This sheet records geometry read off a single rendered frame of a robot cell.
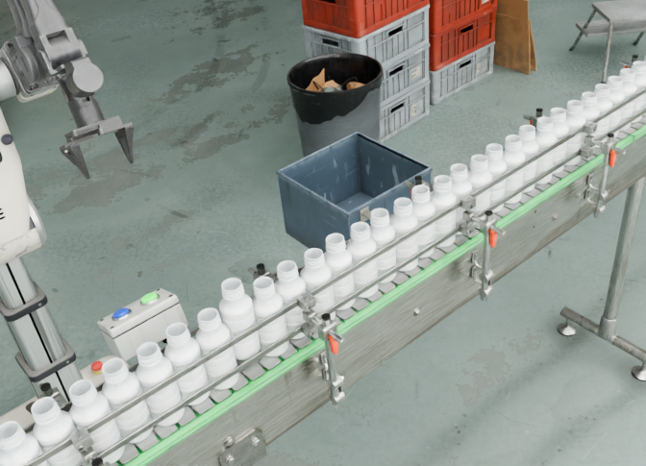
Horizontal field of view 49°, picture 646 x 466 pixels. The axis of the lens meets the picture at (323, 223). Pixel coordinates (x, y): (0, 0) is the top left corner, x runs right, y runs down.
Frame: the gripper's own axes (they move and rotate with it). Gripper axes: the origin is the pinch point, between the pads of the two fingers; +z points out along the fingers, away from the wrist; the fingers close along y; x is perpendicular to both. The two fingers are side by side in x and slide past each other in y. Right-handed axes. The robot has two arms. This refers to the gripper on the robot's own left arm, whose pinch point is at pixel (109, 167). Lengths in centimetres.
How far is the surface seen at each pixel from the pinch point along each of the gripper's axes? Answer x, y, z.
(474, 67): 167, 300, 19
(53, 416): -30, -33, 33
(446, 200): -35, 54, 31
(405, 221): -34, 42, 31
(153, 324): -16.6, -9.3, 30.0
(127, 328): -16.6, -14.0, 28.4
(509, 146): -36, 77, 26
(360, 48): 136, 189, -13
